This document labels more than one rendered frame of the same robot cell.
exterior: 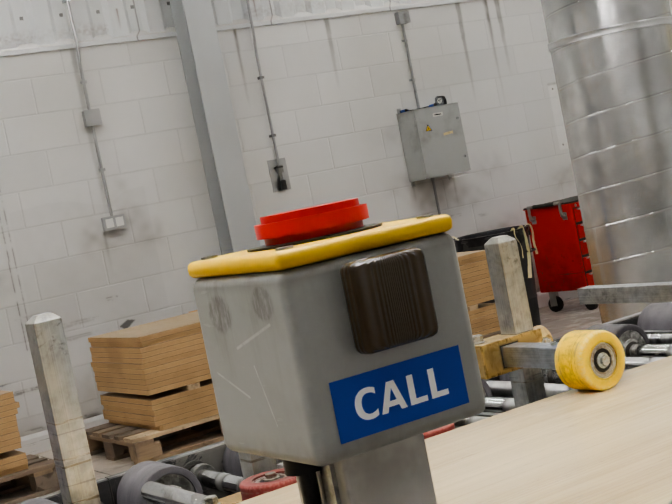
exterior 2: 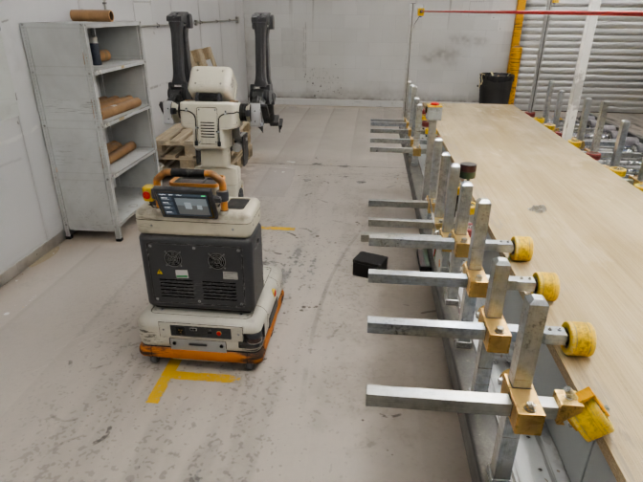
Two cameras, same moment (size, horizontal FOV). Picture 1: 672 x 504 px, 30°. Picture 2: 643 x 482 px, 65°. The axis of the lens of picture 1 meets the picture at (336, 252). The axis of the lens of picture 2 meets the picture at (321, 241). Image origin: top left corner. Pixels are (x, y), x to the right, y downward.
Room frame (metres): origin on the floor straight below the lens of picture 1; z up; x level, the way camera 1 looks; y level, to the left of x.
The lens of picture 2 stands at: (1.49, -2.39, 1.64)
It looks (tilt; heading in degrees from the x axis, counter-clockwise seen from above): 25 degrees down; 126
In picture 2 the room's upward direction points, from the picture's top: 1 degrees clockwise
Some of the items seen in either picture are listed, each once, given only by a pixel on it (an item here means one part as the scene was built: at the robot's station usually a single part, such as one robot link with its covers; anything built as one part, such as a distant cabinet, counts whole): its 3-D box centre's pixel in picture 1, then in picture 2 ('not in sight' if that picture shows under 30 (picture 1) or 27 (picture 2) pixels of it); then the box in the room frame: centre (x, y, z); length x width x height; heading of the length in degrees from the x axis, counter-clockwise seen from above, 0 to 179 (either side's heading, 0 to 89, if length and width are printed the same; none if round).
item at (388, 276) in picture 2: not in sight; (456, 279); (1.06, -1.14, 0.95); 0.50 x 0.04 x 0.04; 31
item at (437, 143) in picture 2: not in sight; (432, 187); (0.57, -0.22, 0.88); 0.04 x 0.04 x 0.48; 31
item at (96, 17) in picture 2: not in sight; (92, 15); (-2.33, -0.06, 1.59); 0.30 x 0.08 x 0.08; 31
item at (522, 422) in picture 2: not in sight; (520, 400); (1.35, -1.52, 0.95); 0.14 x 0.06 x 0.05; 121
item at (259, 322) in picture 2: not in sight; (217, 307); (-0.35, -0.81, 0.16); 0.67 x 0.64 x 0.25; 120
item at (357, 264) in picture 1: (389, 300); not in sight; (0.40, -0.01, 1.20); 0.03 x 0.01 x 0.03; 121
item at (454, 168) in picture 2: not in sight; (448, 224); (0.83, -0.65, 0.90); 0.04 x 0.04 x 0.48; 31
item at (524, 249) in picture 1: (499, 280); not in sight; (8.67, -1.07, 0.36); 0.58 x 0.56 x 0.72; 31
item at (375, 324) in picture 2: not in sight; (472, 329); (1.19, -1.35, 0.95); 0.50 x 0.04 x 0.04; 31
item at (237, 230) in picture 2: not in sight; (205, 243); (-0.31, -0.89, 0.59); 0.55 x 0.34 x 0.83; 30
